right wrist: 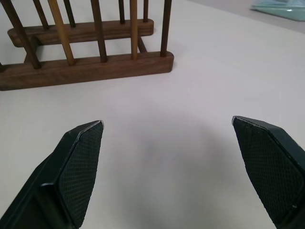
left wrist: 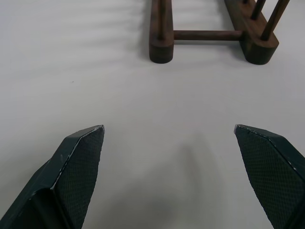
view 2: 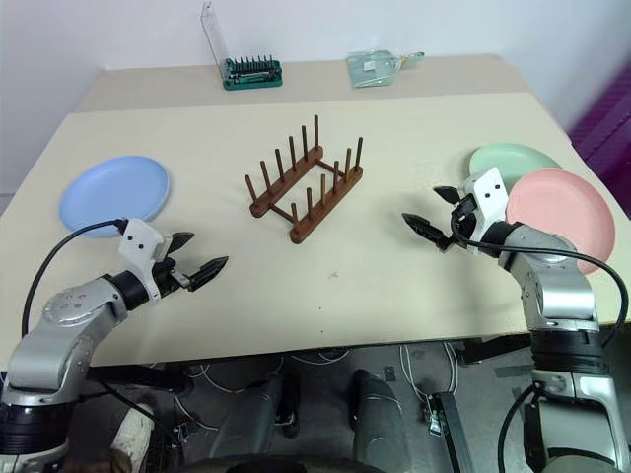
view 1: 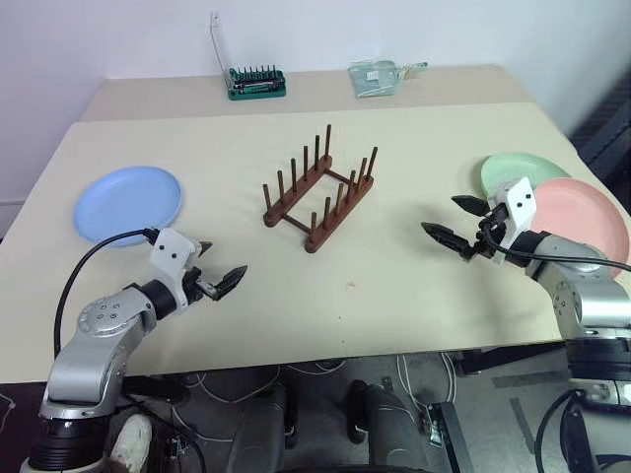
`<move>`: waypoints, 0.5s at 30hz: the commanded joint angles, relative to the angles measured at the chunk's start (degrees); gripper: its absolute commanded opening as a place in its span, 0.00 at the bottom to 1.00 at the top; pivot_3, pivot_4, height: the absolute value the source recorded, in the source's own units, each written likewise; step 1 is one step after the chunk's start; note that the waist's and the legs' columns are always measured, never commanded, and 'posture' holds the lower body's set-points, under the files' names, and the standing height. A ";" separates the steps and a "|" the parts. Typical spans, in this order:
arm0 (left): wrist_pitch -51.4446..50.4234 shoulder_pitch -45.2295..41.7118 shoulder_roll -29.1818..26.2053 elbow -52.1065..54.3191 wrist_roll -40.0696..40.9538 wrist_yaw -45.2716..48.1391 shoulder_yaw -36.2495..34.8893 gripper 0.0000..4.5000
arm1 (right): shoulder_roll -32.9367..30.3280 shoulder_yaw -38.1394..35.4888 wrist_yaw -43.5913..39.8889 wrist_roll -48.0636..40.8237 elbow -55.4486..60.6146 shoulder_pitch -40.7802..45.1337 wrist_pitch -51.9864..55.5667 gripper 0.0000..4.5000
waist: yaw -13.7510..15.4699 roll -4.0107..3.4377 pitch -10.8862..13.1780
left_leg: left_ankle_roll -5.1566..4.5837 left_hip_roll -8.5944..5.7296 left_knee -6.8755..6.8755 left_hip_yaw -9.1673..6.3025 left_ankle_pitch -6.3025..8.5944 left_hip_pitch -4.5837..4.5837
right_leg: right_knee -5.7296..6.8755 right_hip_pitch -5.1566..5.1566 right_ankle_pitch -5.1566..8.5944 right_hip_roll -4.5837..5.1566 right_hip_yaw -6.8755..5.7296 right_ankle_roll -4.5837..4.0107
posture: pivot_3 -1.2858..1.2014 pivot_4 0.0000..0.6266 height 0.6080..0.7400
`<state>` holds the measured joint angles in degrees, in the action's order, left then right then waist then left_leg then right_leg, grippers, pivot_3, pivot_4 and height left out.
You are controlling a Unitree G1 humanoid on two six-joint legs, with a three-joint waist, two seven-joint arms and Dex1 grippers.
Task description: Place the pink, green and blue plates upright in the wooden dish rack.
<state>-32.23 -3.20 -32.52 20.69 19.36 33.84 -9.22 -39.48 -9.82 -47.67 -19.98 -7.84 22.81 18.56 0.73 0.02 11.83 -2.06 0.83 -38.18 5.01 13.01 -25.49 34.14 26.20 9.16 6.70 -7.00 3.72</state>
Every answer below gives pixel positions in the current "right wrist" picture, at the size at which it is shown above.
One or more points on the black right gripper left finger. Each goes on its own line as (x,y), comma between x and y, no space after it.
(71,171)

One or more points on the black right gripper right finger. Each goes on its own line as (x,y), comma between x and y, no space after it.
(269,167)

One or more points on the wooden dowel rack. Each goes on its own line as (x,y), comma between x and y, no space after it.
(90,68)

